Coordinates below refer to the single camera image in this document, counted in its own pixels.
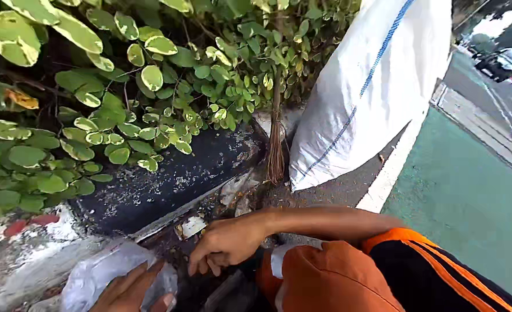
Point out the person's right hand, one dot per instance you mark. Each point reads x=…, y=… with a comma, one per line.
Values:
x=238, y=236

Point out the person's left hand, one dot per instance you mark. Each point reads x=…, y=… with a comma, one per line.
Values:
x=123, y=297

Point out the person's right fingers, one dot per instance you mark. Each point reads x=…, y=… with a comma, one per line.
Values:
x=199, y=260

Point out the person's left fingers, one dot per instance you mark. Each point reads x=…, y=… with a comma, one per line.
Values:
x=141, y=281

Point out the person's left thumb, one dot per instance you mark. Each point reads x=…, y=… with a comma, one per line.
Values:
x=162, y=302

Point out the translucent white plastic bag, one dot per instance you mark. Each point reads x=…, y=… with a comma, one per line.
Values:
x=95, y=268

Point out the person's right forearm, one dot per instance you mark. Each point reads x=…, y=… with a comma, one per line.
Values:
x=316, y=222

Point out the white piece of litter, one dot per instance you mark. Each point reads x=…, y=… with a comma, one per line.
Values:
x=193, y=226

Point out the black painted curb block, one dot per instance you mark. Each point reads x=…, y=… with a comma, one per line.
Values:
x=165, y=186

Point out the white stained concrete curb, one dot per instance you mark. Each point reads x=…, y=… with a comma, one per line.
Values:
x=35, y=264

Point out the red leaf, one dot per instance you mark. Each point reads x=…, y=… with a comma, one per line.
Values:
x=44, y=219
x=15, y=228

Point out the brown stick broom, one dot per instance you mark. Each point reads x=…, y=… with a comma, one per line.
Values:
x=275, y=151

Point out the person's legs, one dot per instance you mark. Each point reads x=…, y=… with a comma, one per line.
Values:
x=338, y=277

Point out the green variegated leafy bush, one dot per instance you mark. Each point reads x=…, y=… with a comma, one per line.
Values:
x=108, y=99

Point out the large white blue-striped sack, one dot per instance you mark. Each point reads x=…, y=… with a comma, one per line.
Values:
x=368, y=95

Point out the dark car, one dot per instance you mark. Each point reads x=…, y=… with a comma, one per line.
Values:
x=498, y=65

